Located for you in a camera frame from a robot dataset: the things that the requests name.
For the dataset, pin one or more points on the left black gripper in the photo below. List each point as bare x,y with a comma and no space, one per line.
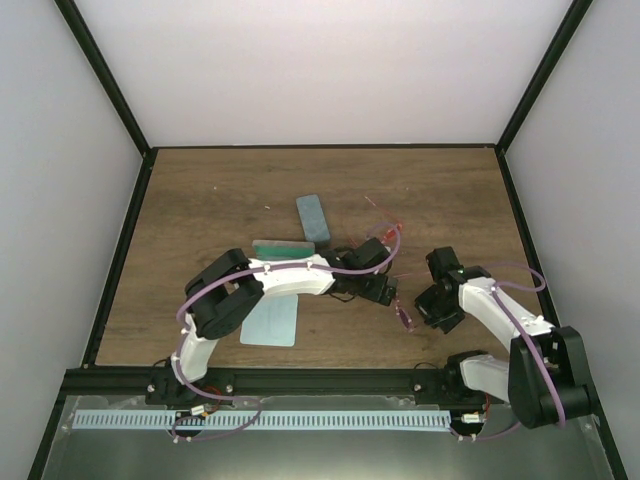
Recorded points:
374,292

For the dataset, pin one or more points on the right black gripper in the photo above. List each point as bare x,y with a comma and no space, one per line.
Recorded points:
422,302

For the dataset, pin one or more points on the pink sunglasses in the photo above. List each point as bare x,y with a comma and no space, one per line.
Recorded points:
403,302

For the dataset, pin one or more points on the green glasses case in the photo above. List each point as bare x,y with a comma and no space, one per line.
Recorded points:
281,250

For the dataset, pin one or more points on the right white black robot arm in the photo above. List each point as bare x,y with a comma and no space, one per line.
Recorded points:
546,379

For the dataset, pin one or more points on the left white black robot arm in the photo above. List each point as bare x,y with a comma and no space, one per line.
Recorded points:
222,296

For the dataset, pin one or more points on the red sunglasses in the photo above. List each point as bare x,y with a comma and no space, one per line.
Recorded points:
373,221

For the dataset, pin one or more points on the closed blue-grey glasses case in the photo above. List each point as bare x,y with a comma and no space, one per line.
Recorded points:
314,225

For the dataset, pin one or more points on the left light blue cloth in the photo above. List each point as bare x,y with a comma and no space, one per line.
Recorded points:
271,323

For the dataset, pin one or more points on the black aluminium frame rail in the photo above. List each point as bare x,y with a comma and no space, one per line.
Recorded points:
160,387

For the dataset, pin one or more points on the light blue slotted cable duct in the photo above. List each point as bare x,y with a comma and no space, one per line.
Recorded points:
415,420

